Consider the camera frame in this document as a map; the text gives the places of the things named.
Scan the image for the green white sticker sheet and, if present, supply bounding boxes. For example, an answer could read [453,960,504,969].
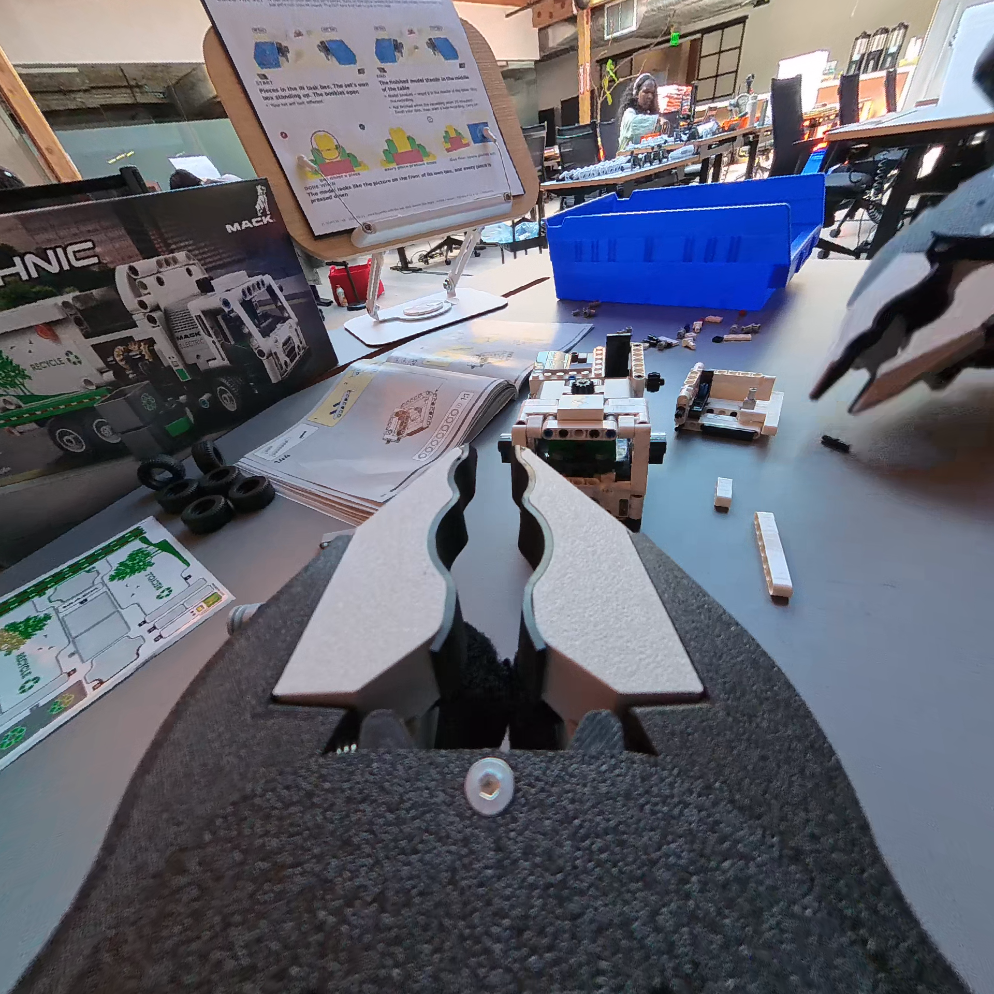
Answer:
[0,516,235,771]

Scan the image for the scattered small lego pieces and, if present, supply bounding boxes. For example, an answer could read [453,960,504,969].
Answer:
[573,305,771,348]

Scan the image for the blue plastic bin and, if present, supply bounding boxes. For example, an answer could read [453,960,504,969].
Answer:
[546,172,826,312]

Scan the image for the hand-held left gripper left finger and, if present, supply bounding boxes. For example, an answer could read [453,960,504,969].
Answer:
[272,445,478,750]

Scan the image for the open lego instruction booklet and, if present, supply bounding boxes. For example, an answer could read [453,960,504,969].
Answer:
[237,320,595,527]

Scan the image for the pile of black rubber tyres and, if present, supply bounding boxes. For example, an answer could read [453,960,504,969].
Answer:
[138,438,276,535]

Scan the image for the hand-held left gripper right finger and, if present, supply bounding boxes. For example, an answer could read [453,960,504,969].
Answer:
[513,445,708,750]

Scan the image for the long work table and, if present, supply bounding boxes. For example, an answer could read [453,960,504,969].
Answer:
[539,128,770,204]

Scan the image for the printed task instruction sheet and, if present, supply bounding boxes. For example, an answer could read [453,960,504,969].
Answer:
[200,0,523,238]

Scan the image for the long white lego beam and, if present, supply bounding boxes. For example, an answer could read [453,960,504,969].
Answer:
[752,511,794,600]

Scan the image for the dark lego set box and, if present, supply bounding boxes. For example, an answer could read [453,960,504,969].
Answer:
[0,177,340,498]

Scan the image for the white lego cab subassembly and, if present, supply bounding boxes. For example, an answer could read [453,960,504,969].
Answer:
[674,363,785,442]

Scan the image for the white green lego truck model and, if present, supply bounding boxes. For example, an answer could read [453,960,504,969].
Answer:
[499,330,669,534]

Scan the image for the red bag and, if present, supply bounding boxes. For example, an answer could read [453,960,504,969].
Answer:
[328,264,386,309]

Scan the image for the grey desk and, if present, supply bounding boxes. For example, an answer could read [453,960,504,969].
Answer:
[822,103,994,257]

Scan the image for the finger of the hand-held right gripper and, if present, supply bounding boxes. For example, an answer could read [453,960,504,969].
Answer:
[809,244,948,401]
[849,299,994,414]

